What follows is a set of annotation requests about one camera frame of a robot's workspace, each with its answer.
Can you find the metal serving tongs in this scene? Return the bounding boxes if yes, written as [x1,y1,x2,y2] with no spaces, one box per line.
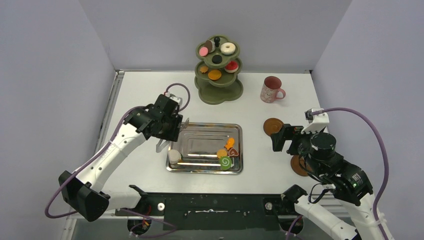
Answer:
[155,117,190,153]

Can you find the white swiss roll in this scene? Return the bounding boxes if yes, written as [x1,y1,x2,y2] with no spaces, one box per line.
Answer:
[167,149,182,165]

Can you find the orange fish cake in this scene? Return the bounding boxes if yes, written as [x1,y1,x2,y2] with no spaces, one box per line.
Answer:
[224,137,235,151]

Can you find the green swiss roll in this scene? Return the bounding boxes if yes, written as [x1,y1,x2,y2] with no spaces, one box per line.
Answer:
[219,156,233,171]

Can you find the orange round cake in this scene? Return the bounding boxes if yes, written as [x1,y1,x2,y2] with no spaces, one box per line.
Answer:
[207,69,222,81]

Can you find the pink macaron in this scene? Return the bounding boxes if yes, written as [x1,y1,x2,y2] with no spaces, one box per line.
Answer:
[198,46,209,57]

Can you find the black sandwich cookie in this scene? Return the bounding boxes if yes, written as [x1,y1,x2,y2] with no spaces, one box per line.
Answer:
[211,54,223,64]

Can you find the red frosted donut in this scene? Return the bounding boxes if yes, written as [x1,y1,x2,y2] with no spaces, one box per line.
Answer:
[224,60,239,74]

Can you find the chocolate white half cake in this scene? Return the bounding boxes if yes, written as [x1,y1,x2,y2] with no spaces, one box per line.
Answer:
[204,39,216,53]

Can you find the white ring donut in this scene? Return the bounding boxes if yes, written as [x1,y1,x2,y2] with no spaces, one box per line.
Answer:
[220,42,237,56]

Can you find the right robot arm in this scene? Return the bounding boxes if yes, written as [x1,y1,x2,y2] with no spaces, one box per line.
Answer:
[270,124,393,240]

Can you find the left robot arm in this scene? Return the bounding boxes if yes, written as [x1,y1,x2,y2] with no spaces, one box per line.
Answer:
[58,93,183,222]

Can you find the brown wooden coaster far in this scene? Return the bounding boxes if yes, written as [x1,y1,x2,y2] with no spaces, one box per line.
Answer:
[263,117,284,137]

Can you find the brown wooden coaster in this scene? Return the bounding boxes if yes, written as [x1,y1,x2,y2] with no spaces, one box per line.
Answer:
[290,155,312,177]
[263,117,284,137]

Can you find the brown wooden coaster near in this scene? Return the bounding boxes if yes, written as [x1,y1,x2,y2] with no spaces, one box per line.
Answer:
[290,155,312,177]

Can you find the stainless steel tray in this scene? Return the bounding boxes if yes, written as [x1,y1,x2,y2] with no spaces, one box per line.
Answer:
[166,122,243,175]

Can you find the pink floral mug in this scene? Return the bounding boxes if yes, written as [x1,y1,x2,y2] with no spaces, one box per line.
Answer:
[260,76,287,103]

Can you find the brown heart cookie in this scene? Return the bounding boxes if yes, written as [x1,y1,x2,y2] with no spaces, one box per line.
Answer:
[227,147,239,158]

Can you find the round tan biscuit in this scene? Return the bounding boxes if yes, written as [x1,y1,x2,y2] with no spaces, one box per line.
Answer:
[216,148,228,159]

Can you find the green three-tier serving stand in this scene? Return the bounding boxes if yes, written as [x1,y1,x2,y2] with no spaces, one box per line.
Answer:
[194,34,244,105]

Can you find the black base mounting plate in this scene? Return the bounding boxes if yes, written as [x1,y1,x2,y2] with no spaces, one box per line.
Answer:
[116,192,298,231]

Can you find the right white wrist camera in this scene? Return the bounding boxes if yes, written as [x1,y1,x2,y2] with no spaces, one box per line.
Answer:
[301,108,330,134]

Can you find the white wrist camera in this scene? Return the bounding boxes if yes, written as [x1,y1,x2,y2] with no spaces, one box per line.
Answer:
[164,92,183,107]
[301,108,330,134]

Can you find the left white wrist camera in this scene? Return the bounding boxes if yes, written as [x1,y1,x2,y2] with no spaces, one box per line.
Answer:
[164,92,183,107]

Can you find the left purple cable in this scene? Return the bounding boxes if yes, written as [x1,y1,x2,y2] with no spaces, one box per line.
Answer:
[44,82,191,239]

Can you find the aluminium rail left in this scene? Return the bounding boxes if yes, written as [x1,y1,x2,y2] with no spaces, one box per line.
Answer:
[59,70,167,240]

